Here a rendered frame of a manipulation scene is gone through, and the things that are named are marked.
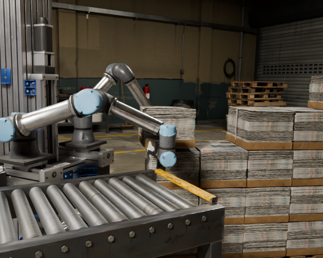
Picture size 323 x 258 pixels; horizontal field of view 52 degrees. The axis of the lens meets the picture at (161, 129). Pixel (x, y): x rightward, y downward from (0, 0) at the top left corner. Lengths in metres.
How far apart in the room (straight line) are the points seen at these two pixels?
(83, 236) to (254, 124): 1.33
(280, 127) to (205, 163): 0.50
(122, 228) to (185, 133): 1.00
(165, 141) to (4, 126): 0.74
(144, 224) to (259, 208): 1.24
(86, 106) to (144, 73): 7.63
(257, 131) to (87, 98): 1.03
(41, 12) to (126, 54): 6.83
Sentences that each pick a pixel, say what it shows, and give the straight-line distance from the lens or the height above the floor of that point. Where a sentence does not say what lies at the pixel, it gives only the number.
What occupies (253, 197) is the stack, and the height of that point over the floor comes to 0.54.
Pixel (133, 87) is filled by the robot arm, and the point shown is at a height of 1.18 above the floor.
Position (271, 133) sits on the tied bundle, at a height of 0.93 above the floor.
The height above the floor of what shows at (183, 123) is 0.99.
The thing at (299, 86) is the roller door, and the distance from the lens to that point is 10.07.
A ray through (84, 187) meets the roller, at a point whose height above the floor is 0.79.
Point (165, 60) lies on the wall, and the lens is 9.44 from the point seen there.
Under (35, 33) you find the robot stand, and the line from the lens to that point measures 2.09.
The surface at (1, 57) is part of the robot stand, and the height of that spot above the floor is 1.34.
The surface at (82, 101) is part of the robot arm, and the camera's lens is 1.52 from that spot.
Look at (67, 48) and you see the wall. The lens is 8.36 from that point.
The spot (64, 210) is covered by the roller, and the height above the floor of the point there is 0.79.
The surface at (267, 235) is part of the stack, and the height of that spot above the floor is 0.29.
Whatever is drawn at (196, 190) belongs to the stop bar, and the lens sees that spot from 1.28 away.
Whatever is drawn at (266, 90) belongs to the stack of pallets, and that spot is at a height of 1.07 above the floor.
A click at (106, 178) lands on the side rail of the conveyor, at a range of 1.49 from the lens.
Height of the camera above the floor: 1.22
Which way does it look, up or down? 8 degrees down
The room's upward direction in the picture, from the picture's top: 1 degrees clockwise
